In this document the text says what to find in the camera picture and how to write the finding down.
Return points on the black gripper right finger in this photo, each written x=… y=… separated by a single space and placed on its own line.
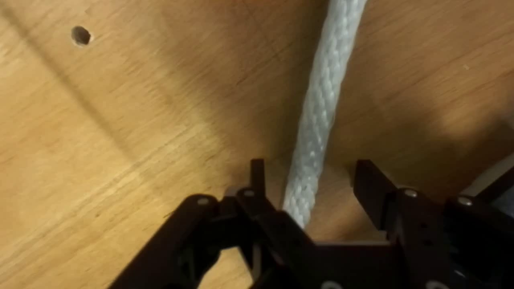
x=427 y=231

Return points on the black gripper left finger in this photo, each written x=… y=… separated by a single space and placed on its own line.
x=213 y=235

